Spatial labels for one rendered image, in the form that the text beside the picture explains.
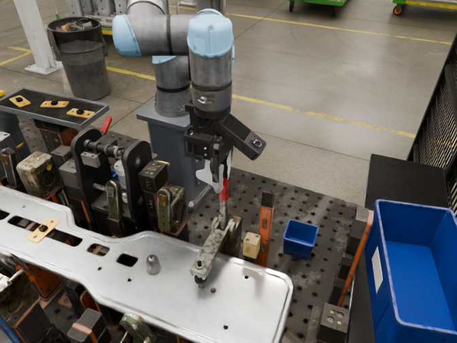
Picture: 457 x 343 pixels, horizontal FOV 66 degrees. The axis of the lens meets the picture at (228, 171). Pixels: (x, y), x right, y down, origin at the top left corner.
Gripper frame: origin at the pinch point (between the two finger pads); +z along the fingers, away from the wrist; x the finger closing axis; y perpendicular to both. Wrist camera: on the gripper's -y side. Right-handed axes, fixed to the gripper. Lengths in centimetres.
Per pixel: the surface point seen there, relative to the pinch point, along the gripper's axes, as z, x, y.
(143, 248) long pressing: 19.5, 9.7, 18.3
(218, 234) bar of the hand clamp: 12.2, 4.0, -0.3
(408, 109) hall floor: 120, -299, -76
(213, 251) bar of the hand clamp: 12.2, 9.1, -1.1
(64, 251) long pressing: 19.5, 17.7, 36.3
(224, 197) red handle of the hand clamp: 2.8, 0.9, -0.7
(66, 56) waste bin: 72, -193, 239
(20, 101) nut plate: 3, -18, 80
